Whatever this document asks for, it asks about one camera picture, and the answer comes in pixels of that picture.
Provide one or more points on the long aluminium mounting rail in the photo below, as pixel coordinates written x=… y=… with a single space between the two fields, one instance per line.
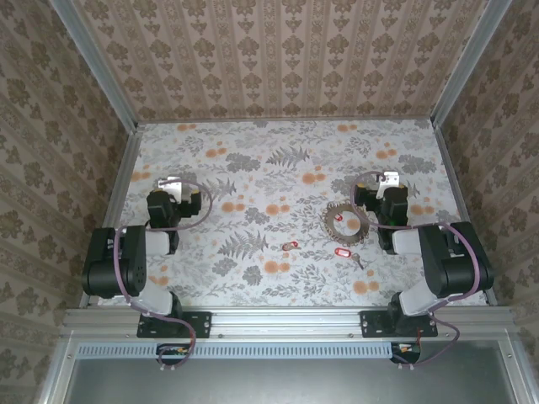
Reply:
x=286 y=322

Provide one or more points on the aluminium frame bar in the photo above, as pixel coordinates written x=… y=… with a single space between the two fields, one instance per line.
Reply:
x=514 y=370
x=59 y=370

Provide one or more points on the large silver keyring with rings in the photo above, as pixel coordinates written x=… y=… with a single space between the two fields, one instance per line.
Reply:
x=337 y=237

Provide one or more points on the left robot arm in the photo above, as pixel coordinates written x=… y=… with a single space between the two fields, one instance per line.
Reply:
x=135 y=269

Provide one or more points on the floral patterned table cover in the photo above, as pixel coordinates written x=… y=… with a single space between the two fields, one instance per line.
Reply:
x=273 y=177

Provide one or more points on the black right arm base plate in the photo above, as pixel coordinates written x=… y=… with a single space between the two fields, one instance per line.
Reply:
x=375 y=324

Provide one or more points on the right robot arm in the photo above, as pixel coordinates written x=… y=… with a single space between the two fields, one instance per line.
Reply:
x=455 y=269

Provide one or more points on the aluminium corner post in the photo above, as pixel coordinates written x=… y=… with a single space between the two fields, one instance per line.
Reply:
x=100 y=67
x=467 y=63

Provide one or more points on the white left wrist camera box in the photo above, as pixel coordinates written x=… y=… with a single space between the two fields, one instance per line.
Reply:
x=170 y=187

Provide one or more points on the key with dark red tag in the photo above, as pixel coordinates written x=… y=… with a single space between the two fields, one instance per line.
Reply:
x=290 y=245

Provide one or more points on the grey metal panel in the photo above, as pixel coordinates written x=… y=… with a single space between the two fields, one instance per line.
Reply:
x=286 y=383

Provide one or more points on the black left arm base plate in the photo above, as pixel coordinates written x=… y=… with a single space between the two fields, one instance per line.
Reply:
x=198 y=322

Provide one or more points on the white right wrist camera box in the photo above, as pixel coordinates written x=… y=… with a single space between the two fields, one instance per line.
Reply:
x=388 y=181

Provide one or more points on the key with bright red tag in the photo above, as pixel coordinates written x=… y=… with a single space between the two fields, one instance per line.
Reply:
x=342 y=252

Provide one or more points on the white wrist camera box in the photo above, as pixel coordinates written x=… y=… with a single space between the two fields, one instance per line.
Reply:
x=388 y=181
x=170 y=187

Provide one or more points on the aluminium table side rail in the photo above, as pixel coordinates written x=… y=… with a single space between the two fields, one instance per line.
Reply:
x=119 y=185
x=457 y=189

